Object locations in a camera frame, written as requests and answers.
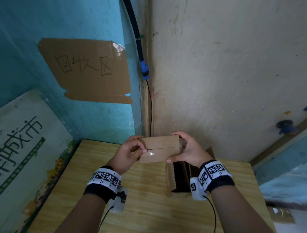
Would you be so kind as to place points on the person's right hand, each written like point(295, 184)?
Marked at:
point(194, 153)

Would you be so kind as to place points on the person's left hand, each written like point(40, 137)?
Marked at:
point(122, 158)

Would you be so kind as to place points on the person's right thumb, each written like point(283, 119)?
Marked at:
point(178, 158)

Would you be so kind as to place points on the person's left thumb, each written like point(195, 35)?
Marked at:
point(138, 150)

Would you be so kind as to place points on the small brown cardboard box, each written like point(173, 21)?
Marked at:
point(160, 146)

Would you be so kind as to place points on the person's left forearm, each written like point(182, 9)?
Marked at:
point(81, 213)

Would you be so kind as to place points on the person's right forearm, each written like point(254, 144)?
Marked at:
point(237, 211)

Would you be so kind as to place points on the open brown cardboard box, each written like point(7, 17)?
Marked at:
point(178, 176)

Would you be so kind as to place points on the black marker wristband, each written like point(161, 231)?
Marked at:
point(215, 176)
point(103, 183)

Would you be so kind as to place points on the wooden batten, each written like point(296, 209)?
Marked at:
point(278, 146)

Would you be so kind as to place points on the light blue sheet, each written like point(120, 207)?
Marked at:
point(285, 177)

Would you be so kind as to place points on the white printed carton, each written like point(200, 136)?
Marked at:
point(26, 148)

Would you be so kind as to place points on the flat cardboard piece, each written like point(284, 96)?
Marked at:
point(281, 214)

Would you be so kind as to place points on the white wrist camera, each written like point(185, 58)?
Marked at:
point(119, 200)
point(197, 189)

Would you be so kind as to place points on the brown cardboard wall sign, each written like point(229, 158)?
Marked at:
point(91, 72)

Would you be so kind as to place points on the blue wall valve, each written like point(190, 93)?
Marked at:
point(286, 127)

